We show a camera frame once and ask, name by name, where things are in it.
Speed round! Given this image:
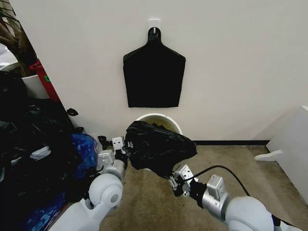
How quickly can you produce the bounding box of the black garbage bag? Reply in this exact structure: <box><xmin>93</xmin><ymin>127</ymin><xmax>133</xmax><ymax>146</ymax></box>
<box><xmin>125</xmin><ymin>120</ymin><xmax>198</xmax><ymax>180</ymax></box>

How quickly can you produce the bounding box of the blue patterned plastic bag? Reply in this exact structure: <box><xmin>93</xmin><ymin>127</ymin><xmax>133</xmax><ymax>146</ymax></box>
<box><xmin>71</xmin><ymin>132</ymin><xmax>99</xmax><ymax>180</ymax></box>

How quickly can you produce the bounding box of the white round trash bin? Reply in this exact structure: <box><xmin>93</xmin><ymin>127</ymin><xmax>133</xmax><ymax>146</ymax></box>
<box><xmin>133</xmin><ymin>113</ymin><xmax>183</xmax><ymax>172</ymax></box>

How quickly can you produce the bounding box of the flat black hanging bag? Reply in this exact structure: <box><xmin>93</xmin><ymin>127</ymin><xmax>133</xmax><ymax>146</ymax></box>
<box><xmin>122</xmin><ymin>27</ymin><xmax>187</xmax><ymax>109</ymax></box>

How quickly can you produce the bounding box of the black baseboard strip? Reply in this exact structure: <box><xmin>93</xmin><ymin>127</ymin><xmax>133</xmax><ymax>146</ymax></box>
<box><xmin>192</xmin><ymin>140</ymin><xmax>272</xmax><ymax>146</ymax></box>

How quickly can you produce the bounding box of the white cabinet foot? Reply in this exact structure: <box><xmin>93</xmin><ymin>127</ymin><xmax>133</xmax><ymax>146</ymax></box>
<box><xmin>254</xmin><ymin>150</ymin><xmax>283</xmax><ymax>162</ymax></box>

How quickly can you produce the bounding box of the pile of black bags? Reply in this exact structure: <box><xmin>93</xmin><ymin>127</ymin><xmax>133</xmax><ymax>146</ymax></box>
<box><xmin>0</xmin><ymin>70</ymin><xmax>84</xmax><ymax>231</ymax></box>

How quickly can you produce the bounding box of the red box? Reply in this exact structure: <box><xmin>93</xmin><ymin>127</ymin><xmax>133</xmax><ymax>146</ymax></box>
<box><xmin>28</xmin><ymin>61</ymin><xmax>64</xmax><ymax>103</ymax></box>

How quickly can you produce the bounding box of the white cabinet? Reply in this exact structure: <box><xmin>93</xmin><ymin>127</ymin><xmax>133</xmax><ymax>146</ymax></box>
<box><xmin>266</xmin><ymin>105</ymin><xmax>308</xmax><ymax>205</ymax></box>

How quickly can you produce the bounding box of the white plastic bucket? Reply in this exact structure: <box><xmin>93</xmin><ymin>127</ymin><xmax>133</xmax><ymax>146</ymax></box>
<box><xmin>21</xmin><ymin>74</ymin><xmax>51</xmax><ymax>100</ymax></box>

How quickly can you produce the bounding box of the dry brown plant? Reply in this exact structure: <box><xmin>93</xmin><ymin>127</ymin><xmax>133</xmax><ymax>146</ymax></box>
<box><xmin>0</xmin><ymin>0</ymin><xmax>39</xmax><ymax>77</ymax></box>

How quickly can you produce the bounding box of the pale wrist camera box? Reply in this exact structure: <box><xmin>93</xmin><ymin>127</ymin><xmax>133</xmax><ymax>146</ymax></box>
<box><xmin>176</xmin><ymin>164</ymin><xmax>195</xmax><ymax>182</ymax></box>
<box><xmin>112</xmin><ymin>136</ymin><xmax>125</xmax><ymax>151</ymax></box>

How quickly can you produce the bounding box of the black robot wrist cable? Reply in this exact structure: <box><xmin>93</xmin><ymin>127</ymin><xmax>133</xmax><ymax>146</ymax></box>
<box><xmin>192</xmin><ymin>165</ymin><xmax>250</xmax><ymax>196</ymax></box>

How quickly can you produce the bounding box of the white wall hook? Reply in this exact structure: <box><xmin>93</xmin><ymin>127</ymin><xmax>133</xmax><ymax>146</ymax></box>
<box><xmin>148</xmin><ymin>18</ymin><xmax>162</xmax><ymax>34</ymax></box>

